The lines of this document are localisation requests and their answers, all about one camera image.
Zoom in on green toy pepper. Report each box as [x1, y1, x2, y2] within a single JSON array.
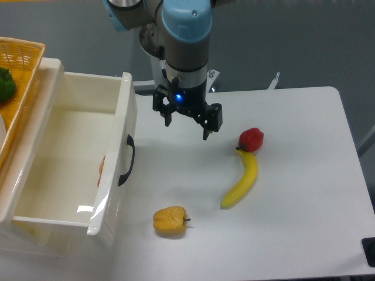
[[0, 67, 16, 102]]

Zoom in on white drawer cabinet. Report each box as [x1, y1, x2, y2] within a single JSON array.
[[0, 57, 115, 258]]

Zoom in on red toy pepper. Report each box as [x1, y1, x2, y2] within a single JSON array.
[[236, 128, 264, 152]]

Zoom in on black corner device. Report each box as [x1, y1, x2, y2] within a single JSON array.
[[362, 237, 375, 268]]

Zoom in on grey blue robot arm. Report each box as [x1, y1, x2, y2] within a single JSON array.
[[104, 1, 223, 139]]

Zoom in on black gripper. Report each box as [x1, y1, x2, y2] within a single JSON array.
[[152, 77, 223, 141]]

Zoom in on yellow woven basket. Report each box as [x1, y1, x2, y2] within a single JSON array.
[[1, 37, 45, 166]]

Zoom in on yellow toy banana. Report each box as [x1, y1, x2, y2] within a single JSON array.
[[220, 148, 258, 209]]

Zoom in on white drawer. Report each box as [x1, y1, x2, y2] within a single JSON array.
[[12, 73, 137, 239]]

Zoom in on yellow toy pepper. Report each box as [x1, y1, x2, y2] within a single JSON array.
[[153, 206, 191, 234]]

